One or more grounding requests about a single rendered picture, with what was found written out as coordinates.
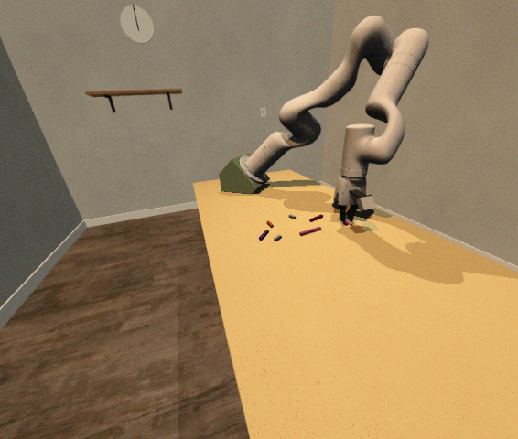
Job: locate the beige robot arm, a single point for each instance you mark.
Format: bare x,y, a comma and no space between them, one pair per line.
372,39

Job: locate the pink rod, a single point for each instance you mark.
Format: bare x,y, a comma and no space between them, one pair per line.
309,231

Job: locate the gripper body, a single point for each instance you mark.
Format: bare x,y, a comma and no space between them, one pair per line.
343,187

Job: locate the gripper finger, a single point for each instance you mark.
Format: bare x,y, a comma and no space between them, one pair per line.
353,208
342,209

